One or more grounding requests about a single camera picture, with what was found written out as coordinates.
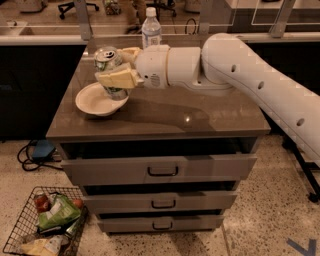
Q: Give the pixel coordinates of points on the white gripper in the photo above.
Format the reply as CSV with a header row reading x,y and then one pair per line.
x,y
151,66

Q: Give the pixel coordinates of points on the green white 7up can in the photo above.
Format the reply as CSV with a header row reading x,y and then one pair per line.
x,y
106,59

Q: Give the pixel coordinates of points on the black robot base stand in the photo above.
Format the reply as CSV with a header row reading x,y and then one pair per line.
x,y
307,168

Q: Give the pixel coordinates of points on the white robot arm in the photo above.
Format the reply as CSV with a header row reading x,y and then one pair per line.
x,y
223,62

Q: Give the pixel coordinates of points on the white paper bowl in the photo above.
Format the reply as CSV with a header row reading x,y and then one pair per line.
x,y
94,99

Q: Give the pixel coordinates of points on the red soda can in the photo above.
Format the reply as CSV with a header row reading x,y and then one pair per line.
x,y
42,202

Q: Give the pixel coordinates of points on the clear plastic water bottle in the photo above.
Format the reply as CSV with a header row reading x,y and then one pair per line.
x,y
151,29

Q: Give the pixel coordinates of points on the black office chair base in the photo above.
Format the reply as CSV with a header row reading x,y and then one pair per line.
x,y
79,5

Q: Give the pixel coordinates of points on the grey drawer cabinet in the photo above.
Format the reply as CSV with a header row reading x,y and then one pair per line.
x,y
159,123

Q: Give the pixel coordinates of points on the top grey drawer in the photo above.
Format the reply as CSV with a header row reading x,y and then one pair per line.
x,y
157,170

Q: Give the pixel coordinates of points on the grey drawer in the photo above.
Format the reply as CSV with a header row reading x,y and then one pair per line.
x,y
156,202
160,224
157,170

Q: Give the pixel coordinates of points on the blue foot pedal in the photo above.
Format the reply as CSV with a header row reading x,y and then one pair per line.
x,y
42,150

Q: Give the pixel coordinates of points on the small red fruit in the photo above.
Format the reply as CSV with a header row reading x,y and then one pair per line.
x,y
78,203

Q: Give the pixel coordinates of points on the bottom grey drawer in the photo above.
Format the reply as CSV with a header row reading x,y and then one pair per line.
x,y
160,224

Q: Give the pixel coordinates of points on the green chip bag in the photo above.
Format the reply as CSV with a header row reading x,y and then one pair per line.
x,y
62,212

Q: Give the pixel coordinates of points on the middle grey drawer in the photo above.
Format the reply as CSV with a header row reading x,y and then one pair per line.
x,y
156,202

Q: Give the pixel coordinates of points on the yellow white snack packet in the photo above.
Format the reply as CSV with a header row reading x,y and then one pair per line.
x,y
43,247

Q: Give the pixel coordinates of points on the black wire basket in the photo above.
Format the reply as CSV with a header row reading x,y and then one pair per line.
x,y
26,228

